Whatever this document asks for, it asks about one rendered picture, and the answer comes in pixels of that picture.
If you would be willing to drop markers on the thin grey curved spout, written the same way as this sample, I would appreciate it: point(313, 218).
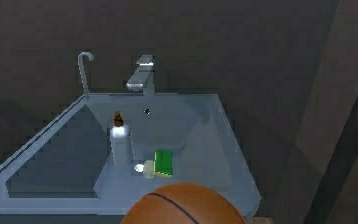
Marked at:
point(84, 71)

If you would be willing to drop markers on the grey metal sink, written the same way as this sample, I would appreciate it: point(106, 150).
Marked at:
point(200, 143)

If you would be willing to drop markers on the grey metal faucet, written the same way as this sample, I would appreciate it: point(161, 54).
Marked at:
point(142, 76)

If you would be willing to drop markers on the pale grey round dish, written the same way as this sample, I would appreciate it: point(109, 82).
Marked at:
point(148, 169)

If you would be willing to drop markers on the white soap bottle brown cap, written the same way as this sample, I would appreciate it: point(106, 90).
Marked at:
point(120, 143)

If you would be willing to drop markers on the green sponge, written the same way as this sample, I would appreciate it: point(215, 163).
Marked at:
point(163, 162)

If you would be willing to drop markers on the orange basketball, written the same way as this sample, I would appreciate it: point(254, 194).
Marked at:
point(183, 208)

